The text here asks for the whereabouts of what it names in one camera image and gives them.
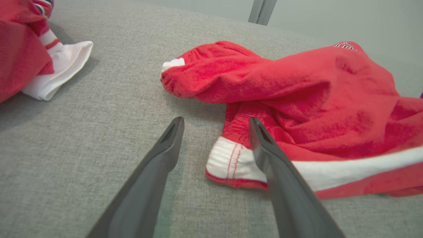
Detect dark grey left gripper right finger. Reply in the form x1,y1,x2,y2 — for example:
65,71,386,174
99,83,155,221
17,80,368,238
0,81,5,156
249,117,346,238

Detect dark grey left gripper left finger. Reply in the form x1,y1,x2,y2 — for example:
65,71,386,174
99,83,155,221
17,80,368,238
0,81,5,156
87,116,184,238

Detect red jersey with white sleeves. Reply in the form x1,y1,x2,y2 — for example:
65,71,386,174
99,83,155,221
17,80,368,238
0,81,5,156
0,0,94,103

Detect red shorts with white trim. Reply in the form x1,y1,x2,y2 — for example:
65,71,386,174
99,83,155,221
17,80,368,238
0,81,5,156
160,40,423,200

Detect grey metal partition post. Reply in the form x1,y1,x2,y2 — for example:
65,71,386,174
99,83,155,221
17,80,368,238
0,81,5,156
248,0,277,26

